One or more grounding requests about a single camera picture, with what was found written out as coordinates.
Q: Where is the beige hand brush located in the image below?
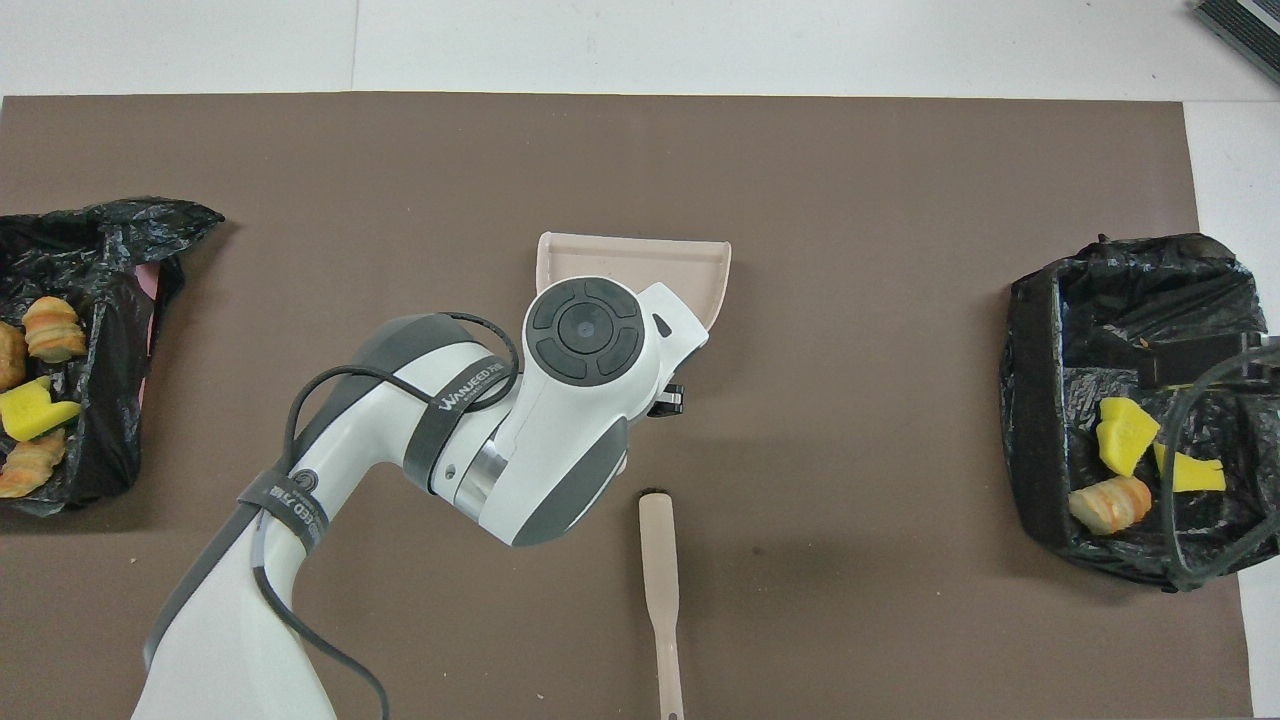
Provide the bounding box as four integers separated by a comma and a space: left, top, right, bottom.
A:
638, 488, 686, 720

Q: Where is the green and yellow sponge piece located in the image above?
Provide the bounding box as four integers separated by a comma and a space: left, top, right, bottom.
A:
1095, 397, 1162, 478

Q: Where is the notched yellow sponge piece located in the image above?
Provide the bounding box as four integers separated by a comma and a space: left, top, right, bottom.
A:
1153, 442, 1227, 494

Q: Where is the striped orange bread piece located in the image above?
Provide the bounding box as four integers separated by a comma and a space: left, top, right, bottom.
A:
1068, 476, 1153, 536

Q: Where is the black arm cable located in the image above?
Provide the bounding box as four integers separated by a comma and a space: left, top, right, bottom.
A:
252, 312, 521, 720
1158, 345, 1280, 593

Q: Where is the brown table mat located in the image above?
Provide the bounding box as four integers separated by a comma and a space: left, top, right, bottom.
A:
0, 93, 1254, 720

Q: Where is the brown bread piece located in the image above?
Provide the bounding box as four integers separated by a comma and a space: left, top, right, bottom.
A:
0, 322, 28, 391

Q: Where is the black bag lined pink bin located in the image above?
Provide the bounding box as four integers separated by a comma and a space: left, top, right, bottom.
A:
0, 198, 226, 518

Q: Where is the yellow sponge block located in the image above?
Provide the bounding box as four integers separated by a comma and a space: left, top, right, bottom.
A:
0, 376, 83, 442

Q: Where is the pale bread piece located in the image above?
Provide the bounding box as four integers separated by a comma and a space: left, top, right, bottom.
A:
0, 428, 68, 499
22, 296, 88, 363

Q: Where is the beige plastic dustpan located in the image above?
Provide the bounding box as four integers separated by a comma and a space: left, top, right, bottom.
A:
537, 232, 732, 333

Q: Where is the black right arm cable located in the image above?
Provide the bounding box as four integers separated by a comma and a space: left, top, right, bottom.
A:
1158, 345, 1280, 593

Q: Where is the dark ribbed panel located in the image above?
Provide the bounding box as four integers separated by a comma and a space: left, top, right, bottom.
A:
1190, 0, 1280, 86

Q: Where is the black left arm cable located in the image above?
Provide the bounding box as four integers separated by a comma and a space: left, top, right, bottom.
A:
252, 312, 521, 720

